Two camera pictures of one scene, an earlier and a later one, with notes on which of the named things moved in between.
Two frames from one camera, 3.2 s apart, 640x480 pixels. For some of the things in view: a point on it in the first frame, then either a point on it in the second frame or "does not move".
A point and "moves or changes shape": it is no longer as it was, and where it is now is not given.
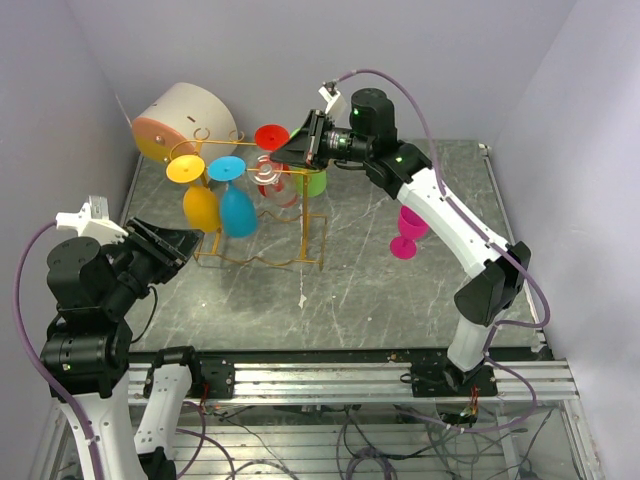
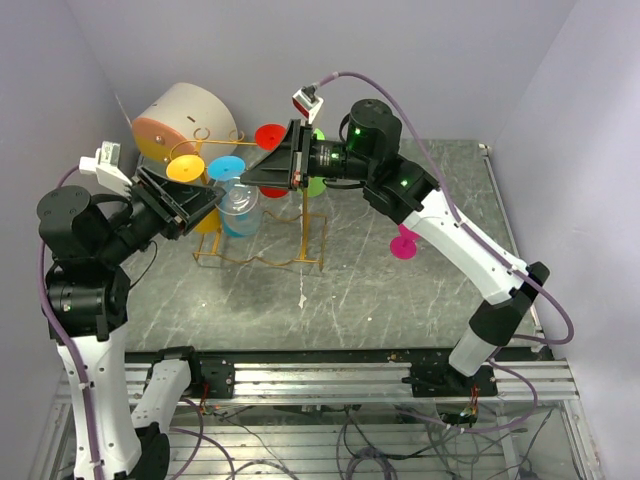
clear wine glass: (267, 172) moves or changes shape
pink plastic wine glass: (411, 228) does not move
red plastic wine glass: (272, 137) does not move
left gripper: (168, 247) -> (178, 205)
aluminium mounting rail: (389, 382) does not move
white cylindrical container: (192, 121) does not move
